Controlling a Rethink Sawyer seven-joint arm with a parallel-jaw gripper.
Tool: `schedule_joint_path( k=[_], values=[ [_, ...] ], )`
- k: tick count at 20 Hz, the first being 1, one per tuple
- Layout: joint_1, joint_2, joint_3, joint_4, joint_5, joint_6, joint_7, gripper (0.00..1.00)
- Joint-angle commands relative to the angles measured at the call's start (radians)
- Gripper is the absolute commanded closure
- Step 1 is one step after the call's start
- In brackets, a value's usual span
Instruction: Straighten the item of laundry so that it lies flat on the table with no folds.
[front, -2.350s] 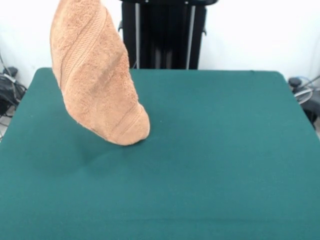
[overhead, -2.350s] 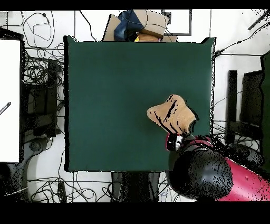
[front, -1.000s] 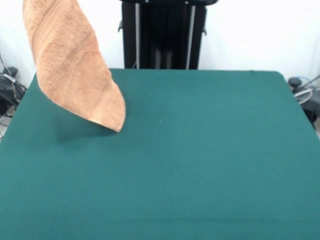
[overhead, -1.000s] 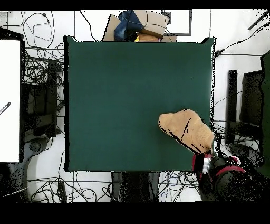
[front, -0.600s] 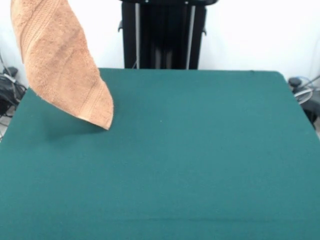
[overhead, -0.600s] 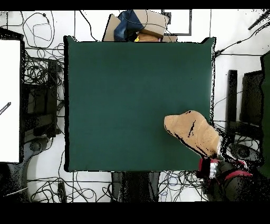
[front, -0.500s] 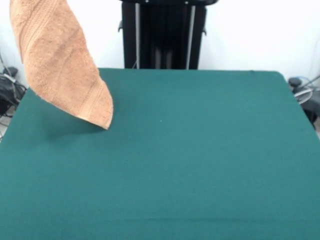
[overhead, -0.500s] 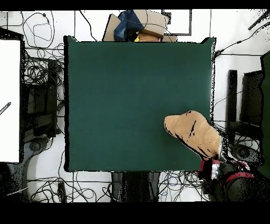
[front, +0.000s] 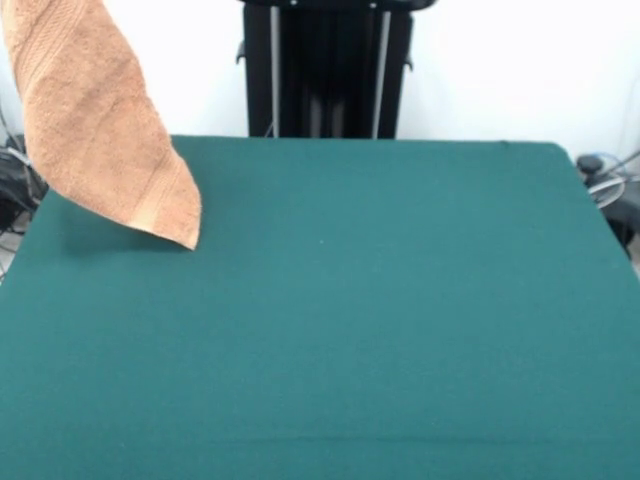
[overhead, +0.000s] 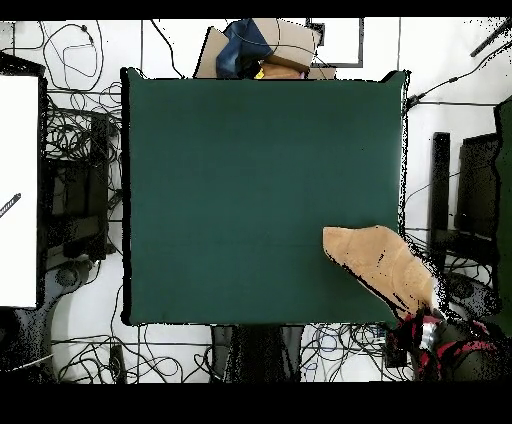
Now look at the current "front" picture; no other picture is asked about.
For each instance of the peach terry towel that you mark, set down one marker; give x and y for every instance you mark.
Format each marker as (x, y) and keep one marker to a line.
(95, 125)

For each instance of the dark green table cloth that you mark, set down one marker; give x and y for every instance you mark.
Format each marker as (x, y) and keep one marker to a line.
(350, 300)

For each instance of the black stand base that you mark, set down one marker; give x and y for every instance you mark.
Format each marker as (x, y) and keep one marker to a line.
(590, 162)
(16, 142)

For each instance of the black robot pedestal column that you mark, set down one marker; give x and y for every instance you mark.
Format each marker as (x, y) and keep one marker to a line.
(325, 70)

